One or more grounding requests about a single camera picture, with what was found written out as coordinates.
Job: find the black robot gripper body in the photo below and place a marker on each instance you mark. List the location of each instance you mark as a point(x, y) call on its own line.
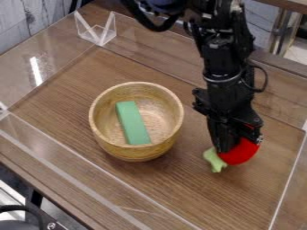
point(226, 98)

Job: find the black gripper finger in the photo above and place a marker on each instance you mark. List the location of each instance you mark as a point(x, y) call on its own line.
point(222, 132)

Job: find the red plush strawberry green leaves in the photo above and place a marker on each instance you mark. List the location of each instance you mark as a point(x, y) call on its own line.
point(238, 155)

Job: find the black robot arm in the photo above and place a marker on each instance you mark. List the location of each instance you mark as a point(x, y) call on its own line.
point(214, 23)

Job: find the light wooden bowl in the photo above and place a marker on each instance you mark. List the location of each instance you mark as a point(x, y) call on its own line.
point(161, 111)

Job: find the green rectangular block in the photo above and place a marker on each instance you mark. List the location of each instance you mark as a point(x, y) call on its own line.
point(133, 126)

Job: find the black metal table leg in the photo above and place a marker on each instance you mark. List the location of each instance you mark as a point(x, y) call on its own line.
point(33, 202)

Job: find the wooden chair frame background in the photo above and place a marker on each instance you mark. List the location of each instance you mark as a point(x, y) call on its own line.
point(288, 6)

